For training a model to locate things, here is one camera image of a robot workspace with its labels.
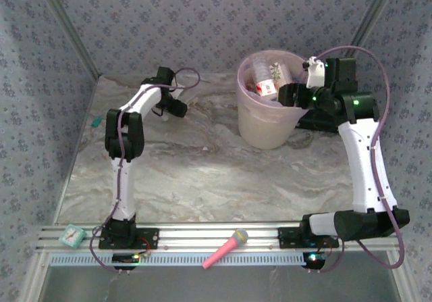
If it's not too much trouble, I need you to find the floral label clear bottle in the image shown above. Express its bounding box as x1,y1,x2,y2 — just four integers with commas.
269,61,292,90

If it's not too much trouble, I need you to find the clear bottle red white label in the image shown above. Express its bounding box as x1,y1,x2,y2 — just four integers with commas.
255,78,277,97

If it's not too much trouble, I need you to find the white bin with plastic liner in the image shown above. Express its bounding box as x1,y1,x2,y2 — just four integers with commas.
236,49,310,121

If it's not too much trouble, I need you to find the black box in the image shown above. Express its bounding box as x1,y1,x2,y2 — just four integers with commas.
296,108,341,134

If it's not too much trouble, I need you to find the pink toy microphone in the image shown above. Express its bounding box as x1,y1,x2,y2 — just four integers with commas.
201,228,250,270

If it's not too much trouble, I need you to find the small teal clock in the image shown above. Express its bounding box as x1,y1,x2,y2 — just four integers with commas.
59,224,87,249

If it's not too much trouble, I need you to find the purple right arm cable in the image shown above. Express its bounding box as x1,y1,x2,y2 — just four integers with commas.
317,45,406,273

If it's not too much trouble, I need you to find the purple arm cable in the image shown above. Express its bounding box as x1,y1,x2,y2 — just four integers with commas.
89,67,201,273
317,45,406,273

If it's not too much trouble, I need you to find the aluminium frame post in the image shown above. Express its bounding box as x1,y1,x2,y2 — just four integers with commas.
338,0,402,76
33,0,101,78

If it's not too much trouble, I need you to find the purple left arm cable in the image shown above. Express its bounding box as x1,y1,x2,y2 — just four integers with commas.
89,67,201,273

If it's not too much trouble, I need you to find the aluminium mounting rail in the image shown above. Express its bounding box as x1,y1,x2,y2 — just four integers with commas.
35,221,406,254

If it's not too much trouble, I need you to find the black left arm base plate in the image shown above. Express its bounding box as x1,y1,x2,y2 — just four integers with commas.
99,226,159,250

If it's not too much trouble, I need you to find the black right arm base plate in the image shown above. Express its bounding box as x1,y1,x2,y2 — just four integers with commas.
277,226,340,249

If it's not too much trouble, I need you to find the white slotted cable duct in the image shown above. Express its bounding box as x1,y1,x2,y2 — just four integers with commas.
49,251,306,266

